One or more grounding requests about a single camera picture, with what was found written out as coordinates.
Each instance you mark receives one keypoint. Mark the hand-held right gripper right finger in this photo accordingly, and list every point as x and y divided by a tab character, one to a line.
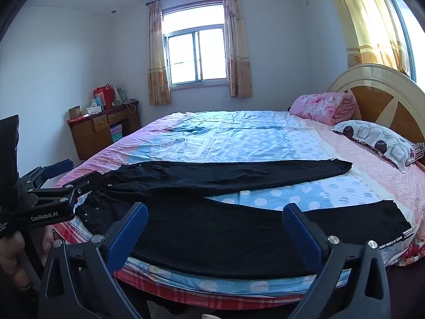
294	221

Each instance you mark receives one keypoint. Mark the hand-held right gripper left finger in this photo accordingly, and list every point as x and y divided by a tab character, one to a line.
138	220

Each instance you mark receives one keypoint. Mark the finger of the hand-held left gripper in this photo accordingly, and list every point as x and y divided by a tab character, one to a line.
58	167
83	184

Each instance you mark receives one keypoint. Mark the black pants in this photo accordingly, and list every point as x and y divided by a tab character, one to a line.
215	236

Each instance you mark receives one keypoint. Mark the person's left hand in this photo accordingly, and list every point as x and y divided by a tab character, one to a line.
10	256

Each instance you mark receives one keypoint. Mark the brown wooden desk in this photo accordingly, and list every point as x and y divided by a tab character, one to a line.
89	133

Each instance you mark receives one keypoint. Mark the brown cardboard box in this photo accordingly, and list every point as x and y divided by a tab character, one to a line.
74	112

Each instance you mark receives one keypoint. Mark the stack of pastel boxes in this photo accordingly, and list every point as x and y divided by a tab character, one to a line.
116	133

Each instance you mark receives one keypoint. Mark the white tissue box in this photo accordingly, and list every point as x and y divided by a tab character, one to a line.
94	109

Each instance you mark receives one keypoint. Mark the red paper bag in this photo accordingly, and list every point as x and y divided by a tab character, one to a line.
103	95

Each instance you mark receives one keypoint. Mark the dotted blue pink bed sheet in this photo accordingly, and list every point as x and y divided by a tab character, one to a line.
239	136

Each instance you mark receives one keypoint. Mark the grey patterned pillow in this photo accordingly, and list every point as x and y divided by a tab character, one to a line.
381	143

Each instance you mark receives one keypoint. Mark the pink floral folded quilt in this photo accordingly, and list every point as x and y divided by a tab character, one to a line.
320	106

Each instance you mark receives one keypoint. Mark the beige patterned curtain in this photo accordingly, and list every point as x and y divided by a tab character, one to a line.
237	46
158	59

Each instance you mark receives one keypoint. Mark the wooden bed headboard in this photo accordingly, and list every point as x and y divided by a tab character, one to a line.
381	99

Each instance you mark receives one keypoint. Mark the sliding glass window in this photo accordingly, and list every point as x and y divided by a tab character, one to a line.
196	50

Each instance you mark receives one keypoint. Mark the yellow curtain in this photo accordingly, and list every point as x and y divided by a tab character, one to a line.
368	16

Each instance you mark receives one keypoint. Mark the side window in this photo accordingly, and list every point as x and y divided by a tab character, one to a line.
406	23

